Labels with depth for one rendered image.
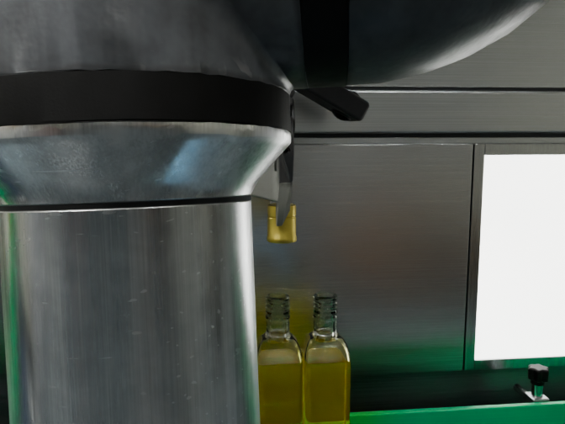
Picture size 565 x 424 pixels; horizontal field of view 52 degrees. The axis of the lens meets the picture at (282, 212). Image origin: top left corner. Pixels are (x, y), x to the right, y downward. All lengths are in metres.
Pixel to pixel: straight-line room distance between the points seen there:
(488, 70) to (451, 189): 0.18
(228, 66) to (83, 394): 0.10
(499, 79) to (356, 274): 0.35
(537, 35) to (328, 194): 0.39
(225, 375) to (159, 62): 0.10
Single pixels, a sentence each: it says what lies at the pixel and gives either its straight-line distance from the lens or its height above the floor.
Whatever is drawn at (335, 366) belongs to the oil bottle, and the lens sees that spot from 0.72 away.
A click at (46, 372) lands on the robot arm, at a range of 0.19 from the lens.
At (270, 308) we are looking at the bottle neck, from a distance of 0.71.
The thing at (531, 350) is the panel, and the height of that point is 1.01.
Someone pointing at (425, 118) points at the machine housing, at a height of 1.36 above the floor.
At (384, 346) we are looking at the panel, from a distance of 0.90.
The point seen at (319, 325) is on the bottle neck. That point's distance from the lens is 0.72.
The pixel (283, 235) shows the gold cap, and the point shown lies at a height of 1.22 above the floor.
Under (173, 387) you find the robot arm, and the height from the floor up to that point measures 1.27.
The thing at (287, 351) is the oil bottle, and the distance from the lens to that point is 0.71.
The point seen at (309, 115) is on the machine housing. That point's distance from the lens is 0.82.
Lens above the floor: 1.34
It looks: 8 degrees down
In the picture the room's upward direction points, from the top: straight up
